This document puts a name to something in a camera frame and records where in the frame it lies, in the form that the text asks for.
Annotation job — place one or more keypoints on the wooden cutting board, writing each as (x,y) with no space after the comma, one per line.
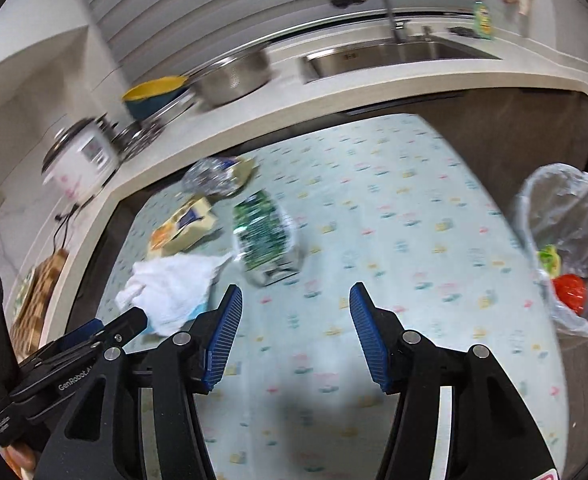
(44,300)

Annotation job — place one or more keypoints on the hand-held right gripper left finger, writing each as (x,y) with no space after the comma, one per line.
(221,345)

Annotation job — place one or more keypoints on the yellow blue bowl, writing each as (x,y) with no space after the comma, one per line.
(151,95)

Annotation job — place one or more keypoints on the chrome faucet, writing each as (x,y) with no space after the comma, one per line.
(389,5)

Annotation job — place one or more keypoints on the dark green packet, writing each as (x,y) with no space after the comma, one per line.
(261,235)

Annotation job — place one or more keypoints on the red plastic bag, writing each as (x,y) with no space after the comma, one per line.
(571,294)

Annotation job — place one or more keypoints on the patterned plate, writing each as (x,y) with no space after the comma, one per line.
(24,295)

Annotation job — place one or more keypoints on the light blue wrapper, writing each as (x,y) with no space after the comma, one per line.
(196,311)

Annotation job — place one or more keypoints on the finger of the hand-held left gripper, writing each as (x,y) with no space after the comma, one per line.
(81,335)
(126,325)

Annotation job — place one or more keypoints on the stainless steel sink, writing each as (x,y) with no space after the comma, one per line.
(399,57)

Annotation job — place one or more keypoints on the dark scouring pad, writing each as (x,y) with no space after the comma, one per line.
(463,30)

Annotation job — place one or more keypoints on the grey window blind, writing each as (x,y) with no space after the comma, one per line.
(224,0)

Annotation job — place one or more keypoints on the green yellow snack bag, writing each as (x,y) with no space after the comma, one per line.
(549,260)

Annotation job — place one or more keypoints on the clear plastic wrapper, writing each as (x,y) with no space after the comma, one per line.
(214,177)

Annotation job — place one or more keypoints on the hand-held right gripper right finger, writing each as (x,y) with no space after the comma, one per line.
(369,340)

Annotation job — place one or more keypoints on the bin with white liner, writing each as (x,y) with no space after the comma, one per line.
(564,210)

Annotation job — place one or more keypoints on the yellow blue-label snack bag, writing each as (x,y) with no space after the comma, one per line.
(184,225)

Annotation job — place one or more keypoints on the floral tablecloth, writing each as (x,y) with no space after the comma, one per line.
(349,200)

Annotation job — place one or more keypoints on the green dish soap bottle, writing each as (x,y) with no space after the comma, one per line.
(483,17)

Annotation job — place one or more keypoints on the steel colander bowl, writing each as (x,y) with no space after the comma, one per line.
(234,77)

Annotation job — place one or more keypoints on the white rice cooker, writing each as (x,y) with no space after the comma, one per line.
(81,160)

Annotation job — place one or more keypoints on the person's left hand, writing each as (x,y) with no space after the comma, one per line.
(21,462)

